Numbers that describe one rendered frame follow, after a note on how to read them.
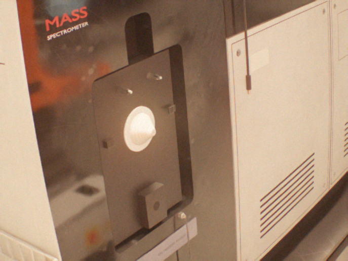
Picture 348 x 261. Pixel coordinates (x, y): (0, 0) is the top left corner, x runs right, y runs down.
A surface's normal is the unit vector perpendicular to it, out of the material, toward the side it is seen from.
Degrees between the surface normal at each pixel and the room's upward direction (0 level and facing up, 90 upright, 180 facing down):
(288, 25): 90
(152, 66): 90
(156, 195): 90
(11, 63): 90
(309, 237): 0
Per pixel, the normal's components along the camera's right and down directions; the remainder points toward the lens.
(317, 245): -0.08, -0.91
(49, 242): -0.61, 0.37
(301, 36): 0.79, 0.18
